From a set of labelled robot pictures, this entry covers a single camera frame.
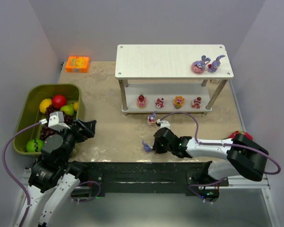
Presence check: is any purple bunny sitting toy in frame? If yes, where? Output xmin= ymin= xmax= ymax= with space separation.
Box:
xmin=142 ymin=140 xmax=153 ymax=152

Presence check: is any pink bear santa hat toy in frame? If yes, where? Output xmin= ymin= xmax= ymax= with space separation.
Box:
xmin=155 ymin=98 xmax=164 ymax=109

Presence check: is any pink bear sunflower toy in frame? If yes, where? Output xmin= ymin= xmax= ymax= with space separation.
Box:
xmin=173 ymin=96 xmax=185 ymax=109

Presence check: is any pink bear strawberry donut toy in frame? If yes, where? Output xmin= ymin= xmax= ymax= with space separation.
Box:
xmin=136 ymin=93 xmax=146 ymax=108

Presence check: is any pink bear cake toy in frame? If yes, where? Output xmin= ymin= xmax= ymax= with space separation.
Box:
xmin=191 ymin=96 xmax=202 ymax=109

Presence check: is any purple bunny pink donut toy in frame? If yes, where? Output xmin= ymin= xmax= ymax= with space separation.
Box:
xmin=191 ymin=55 xmax=211 ymax=74

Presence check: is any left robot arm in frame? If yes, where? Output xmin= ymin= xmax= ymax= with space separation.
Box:
xmin=23 ymin=116 xmax=97 ymax=227

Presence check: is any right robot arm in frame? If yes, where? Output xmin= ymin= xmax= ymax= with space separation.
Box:
xmin=153 ymin=127 xmax=269 ymax=182

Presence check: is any white two-tier shelf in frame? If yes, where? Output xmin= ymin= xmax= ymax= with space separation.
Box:
xmin=115 ymin=44 xmax=234 ymax=114

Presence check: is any green pear toy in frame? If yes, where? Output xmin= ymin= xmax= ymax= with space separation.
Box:
xmin=60 ymin=104 xmax=75 ymax=116

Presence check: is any small yellow fruit toy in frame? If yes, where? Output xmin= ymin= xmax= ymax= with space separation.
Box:
xmin=73 ymin=102 xmax=79 ymax=112

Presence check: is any red apple toy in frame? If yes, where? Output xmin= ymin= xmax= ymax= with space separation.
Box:
xmin=52 ymin=95 xmax=67 ymax=109

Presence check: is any yellow lemon toy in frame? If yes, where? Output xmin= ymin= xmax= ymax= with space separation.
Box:
xmin=39 ymin=98 xmax=52 ymax=114

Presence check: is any green lime toy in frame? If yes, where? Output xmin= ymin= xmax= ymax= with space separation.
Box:
xmin=26 ymin=139 xmax=44 ymax=153

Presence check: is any olive green plastic bin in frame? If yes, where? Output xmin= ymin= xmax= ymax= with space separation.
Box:
xmin=13 ymin=84 xmax=85 ymax=157

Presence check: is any orange snack box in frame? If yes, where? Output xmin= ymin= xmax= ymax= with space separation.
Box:
xmin=65 ymin=56 xmax=90 ymax=73

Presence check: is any red dragon fruit toy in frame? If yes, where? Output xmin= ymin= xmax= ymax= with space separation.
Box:
xmin=227 ymin=131 xmax=253 ymax=141

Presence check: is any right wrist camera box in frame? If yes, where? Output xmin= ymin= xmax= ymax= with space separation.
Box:
xmin=156 ymin=119 xmax=170 ymax=129

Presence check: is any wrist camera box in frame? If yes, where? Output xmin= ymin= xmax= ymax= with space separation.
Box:
xmin=156 ymin=119 xmax=170 ymax=129
xmin=48 ymin=111 xmax=70 ymax=131

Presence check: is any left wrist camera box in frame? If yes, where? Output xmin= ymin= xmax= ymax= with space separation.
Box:
xmin=48 ymin=111 xmax=70 ymax=131

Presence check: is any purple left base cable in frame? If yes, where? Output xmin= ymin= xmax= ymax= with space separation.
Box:
xmin=71 ymin=181 xmax=102 ymax=203

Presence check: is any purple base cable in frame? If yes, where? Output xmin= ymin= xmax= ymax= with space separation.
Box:
xmin=71 ymin=181 xmax=102 ymax=203
xmin=186 ymin=177 xmax=225 ymax=205

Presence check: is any black table front frame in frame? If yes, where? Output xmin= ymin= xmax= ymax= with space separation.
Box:
xmin=71 ymin=161 xmax=229 ymax=199

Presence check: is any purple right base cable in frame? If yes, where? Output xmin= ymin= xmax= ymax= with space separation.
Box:
xmin=186 ymin=177 xmax=225 ymax=205

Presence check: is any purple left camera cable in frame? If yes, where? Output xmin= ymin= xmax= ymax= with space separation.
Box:
xmin=2 ymin=119 xmax=49 ymax=227

